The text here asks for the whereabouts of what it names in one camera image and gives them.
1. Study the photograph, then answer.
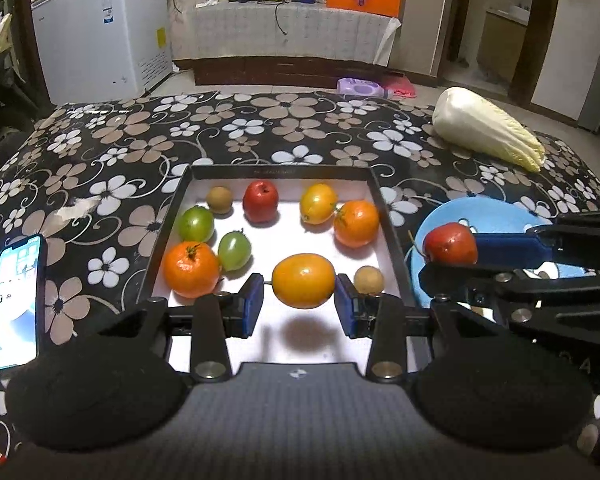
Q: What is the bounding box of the white napa cabbage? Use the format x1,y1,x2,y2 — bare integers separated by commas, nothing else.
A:
432,87,546,172

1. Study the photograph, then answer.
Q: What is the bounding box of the smartphone with lit screen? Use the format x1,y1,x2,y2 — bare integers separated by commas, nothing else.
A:
0,234,47,372

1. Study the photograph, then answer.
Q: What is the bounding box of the pink slipper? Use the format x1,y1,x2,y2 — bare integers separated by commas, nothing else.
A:
381,74,417,99

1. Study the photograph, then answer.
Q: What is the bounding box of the low cabinet with lace cloth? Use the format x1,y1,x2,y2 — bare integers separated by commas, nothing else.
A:
171,2,401,88

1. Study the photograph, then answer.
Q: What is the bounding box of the white chest freezer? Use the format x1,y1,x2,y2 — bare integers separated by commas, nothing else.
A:
31,0,172,105

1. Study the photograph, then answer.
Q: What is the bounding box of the black floral tablecloth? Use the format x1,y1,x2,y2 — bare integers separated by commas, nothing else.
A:
0,90,600,461

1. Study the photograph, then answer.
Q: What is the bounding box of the green tomato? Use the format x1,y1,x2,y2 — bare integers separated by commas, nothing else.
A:
218,231,251,272
178,206,214,243

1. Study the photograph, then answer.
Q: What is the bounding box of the small brown longan fruit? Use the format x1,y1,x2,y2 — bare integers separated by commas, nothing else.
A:
353,266,385,295

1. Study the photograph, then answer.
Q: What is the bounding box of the orange tangerine right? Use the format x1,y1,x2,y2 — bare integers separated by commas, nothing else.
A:
334,200,379,248

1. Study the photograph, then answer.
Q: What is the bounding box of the brown kiwi fruit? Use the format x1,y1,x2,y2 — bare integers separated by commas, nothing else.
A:
206,185,233,216

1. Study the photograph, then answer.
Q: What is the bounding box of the large orange tangerine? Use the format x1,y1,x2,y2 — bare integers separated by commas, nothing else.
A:
162,242,221,299

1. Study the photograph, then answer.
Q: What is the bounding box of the red apple in tray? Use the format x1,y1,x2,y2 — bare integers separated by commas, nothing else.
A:
242,180,279,224

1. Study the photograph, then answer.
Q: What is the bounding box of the red apple with stem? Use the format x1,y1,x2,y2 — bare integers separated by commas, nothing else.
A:
411,222,478,266

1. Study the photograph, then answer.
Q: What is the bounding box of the black white shallow tray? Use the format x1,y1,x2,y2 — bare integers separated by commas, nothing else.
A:
138,165,415,370

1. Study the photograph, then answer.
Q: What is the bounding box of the light blue plate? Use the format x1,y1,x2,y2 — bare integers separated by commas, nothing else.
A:
405,197,593,308

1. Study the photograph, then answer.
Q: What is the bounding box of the yellow orange lemon fruit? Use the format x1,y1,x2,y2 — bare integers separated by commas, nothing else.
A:
271,254,336,309

